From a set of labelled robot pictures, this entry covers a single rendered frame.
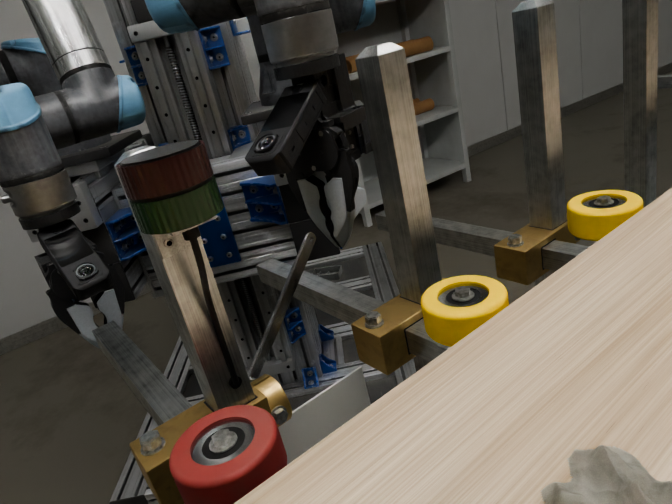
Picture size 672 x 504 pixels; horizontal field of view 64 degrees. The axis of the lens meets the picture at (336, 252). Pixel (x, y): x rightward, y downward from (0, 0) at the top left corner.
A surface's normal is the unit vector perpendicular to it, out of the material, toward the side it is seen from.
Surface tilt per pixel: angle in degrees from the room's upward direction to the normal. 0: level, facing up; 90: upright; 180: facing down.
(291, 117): 27
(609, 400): 0
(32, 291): 90
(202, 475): 0
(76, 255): 33
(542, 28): 90
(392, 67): 90
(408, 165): 90
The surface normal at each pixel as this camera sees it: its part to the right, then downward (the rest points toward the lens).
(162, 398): -0.22, -0.90
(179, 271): 0.59, 0.18
